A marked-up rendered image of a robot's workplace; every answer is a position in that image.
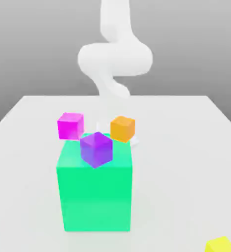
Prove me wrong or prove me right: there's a small orange cube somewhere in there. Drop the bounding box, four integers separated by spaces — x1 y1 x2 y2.
110 115 136 143

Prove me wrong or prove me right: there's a small purple cube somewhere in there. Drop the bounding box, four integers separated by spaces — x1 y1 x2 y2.
79 131 114 169

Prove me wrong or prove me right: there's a small magenta cube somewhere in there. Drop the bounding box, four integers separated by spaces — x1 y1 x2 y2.
57 112 85 141

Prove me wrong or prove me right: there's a small yellow cube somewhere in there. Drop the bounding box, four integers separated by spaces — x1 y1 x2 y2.
204 236 231 252

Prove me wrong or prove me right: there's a large green box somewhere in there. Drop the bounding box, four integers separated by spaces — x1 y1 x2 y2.
56 132 133 233

